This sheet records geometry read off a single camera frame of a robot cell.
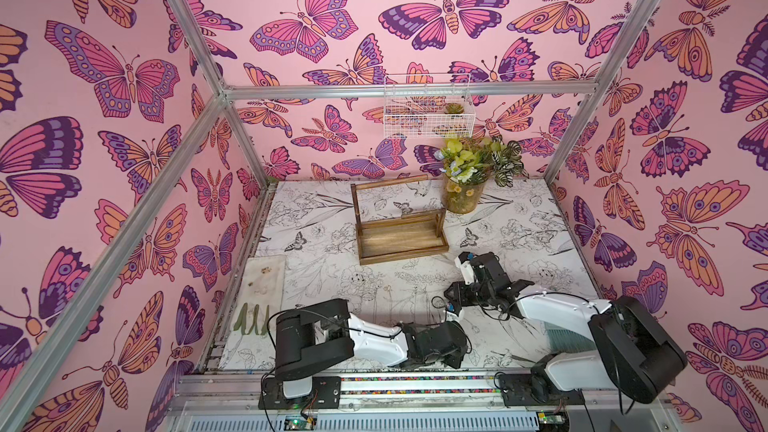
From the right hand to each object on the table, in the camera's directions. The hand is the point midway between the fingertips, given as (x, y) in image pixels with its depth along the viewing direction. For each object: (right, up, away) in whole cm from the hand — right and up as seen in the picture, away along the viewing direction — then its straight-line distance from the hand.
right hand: (450, 290), depth 89 cm
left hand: (+3, -13, -10) cm, 17 cm away
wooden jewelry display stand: (-19, +14, +14) cm, 27 cm away
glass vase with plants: (+7, +39, +4) cm, 39 cm away
